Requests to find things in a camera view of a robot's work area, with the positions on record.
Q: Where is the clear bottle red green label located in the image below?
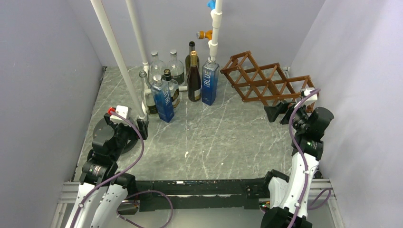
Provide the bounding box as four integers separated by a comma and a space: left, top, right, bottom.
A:
149, 50, 167, 81

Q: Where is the orange valve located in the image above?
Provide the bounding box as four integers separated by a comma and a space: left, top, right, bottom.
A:
196, 30, 212, 40

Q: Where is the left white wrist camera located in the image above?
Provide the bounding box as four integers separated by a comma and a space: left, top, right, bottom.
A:
107, 105, 131, 126

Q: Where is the purple cable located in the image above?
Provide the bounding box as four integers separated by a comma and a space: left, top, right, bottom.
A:
68, 110, 174, 228
260, 88, 333, 228

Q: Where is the slanted white pvc pipe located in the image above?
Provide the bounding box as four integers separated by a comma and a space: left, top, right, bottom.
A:
91, 0, 147, 120

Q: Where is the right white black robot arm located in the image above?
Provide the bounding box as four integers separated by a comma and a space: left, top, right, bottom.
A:
260, 104, 334, 228

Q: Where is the standing clear empty bottle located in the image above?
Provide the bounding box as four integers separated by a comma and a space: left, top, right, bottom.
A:
139, 70, 158, 115

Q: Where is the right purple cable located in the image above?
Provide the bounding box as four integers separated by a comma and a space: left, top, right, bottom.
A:
260, 88, 333, 228

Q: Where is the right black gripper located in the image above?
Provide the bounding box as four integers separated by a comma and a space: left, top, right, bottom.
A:
264, 100, 310, 132

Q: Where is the blue labelled clear bottle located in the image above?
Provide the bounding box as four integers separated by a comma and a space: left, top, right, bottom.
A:
151, 74, 174, 123

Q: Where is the aluminium frame rail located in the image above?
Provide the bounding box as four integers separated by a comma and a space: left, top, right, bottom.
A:
51, 179, 345, 228

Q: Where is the clear bottle dark label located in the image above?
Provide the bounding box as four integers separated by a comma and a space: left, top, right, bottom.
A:
168, 49, 185, 86

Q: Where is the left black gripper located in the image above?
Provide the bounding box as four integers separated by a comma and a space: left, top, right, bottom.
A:
104, 113, 148, 160

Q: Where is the brown wooden wine rack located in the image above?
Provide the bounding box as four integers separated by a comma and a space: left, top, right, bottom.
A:
220, 51, 315, 106

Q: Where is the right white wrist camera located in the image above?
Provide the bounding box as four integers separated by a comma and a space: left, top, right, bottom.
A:
300, 87, 318, 104

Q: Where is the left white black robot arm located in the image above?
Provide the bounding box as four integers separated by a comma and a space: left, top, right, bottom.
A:
66, 114, 149, 228

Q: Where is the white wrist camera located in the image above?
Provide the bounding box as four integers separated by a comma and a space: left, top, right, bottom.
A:
300, 87, 318, 104
107, 105, 131, 126

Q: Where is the dark bottle gold cap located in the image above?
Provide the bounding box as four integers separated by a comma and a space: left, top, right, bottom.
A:
187, 51, 202, 102

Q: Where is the white pvc pipe frame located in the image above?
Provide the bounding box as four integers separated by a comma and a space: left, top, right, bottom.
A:
126, 0, 292, 72

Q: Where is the small dark capped bottle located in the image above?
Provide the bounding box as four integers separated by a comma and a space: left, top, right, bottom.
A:
163, 69, 180, 109

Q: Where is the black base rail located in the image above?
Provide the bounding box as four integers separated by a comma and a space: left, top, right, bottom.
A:
125, 171, 284, 212

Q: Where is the dark bottle silver cap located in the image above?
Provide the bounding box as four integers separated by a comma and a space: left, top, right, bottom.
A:
185, 41, 195, 79

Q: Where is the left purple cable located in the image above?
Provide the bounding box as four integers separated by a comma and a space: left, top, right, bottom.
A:
68, 110, 174, 228

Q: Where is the blue valve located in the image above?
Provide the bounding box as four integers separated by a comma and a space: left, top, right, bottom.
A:
207, 0, 216, 10

